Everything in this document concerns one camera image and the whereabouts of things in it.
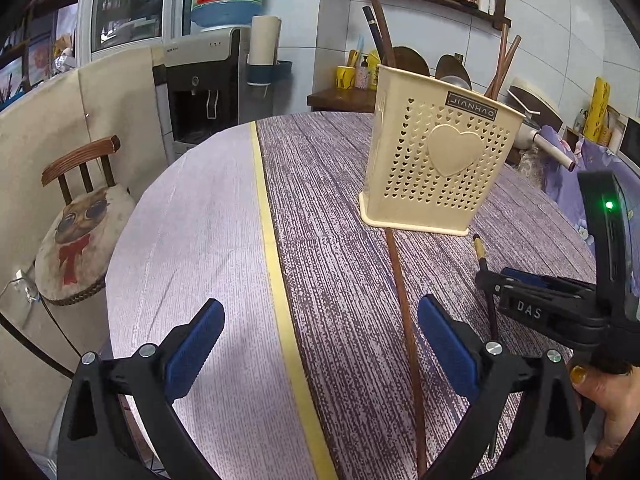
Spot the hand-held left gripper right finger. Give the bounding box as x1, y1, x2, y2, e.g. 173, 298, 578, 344
417, 294, 586, 480

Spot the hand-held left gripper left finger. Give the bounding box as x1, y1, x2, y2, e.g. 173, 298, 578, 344
56, 298, 226, 480

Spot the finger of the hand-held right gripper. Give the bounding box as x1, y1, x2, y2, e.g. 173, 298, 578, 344
501, 266, 598, 295
474, 270, 551, 302

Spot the black chopstick with gold band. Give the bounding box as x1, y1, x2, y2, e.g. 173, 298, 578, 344
471, 233, 501, 461
361, 5, 390, 67

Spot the beige plastic utensil holder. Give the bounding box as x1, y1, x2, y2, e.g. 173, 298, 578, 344
359, 64, 526, 237

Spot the brown wooden chopstick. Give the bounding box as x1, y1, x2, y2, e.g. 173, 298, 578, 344
362, 0, 398, 67
485, 35, 523, 100
487, 22, 510, 100
385, 226, 430, 466

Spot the person's right hand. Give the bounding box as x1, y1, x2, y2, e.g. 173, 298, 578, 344
570, 360, 640, 471

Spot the purple floral cloth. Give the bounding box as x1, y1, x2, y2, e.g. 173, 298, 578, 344
537, 125, 640, 261

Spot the beige paisley cloth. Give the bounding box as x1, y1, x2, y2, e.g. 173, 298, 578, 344
517, 160, 543, 192

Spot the white frying pan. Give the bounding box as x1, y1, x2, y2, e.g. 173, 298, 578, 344
510, 120, 576, 169

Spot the purple striped tablecloth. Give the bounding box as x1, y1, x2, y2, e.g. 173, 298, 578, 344
252, 110, 601, 480

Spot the tall yellow box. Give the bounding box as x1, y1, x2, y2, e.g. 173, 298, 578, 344
585, 77, 612, 143

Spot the printed round chair cushion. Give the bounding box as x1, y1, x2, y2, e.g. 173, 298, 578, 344
34, 185, 138, 307

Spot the white and brown pot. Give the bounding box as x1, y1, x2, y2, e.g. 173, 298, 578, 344
507, 77, 563, 131

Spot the white spatula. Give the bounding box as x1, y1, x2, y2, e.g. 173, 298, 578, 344
510, 91, 542, 117

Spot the white power adapter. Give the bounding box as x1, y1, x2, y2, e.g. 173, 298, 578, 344
10, 270, 41, 304

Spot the dark brown round object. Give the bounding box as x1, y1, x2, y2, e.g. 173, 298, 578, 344
435, 55, 472, 87
390, 46, 431, 78

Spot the brown wooden chair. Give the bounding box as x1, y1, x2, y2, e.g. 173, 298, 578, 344
41, 135, 122, 206

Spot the dark wooden counter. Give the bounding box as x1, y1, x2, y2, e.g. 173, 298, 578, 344
307, 87, 378, 113

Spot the beige cloth cover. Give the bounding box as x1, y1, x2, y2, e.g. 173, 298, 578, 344
0, 47, 168, 461

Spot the grey water dispenser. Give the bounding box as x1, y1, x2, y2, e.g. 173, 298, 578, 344
162, 27, 253, 153

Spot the blue paper towel holder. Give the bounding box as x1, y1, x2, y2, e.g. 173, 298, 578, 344
246, 57, 293, 86

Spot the white paper towel roll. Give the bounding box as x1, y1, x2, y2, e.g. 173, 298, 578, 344
248, 15, 282, 67

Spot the glass door cabinet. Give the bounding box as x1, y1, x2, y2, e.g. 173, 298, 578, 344
77, 0, 196, 56

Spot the wooden shelf unit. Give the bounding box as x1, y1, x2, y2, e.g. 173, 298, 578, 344
0, 0, 86, 111

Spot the black cable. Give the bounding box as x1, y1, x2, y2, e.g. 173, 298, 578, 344
0, 305, 81, 378

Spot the dark wooden wall shelf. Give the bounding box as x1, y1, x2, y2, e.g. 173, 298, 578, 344
350, 0, 513, 31

